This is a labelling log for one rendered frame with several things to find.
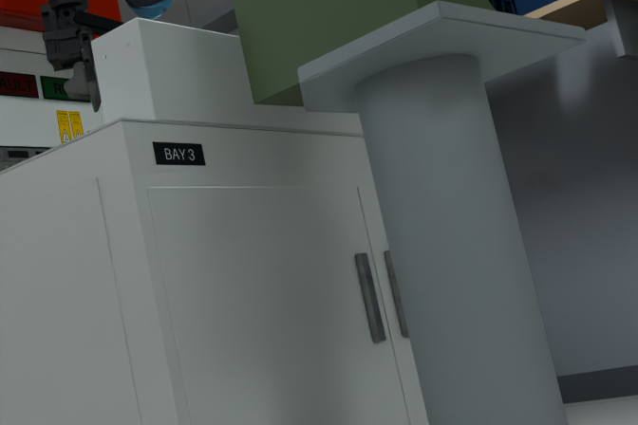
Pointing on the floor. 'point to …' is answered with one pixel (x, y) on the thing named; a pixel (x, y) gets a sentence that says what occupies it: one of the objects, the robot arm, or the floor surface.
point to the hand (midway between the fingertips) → (99, 103)
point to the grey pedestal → (452, 202)
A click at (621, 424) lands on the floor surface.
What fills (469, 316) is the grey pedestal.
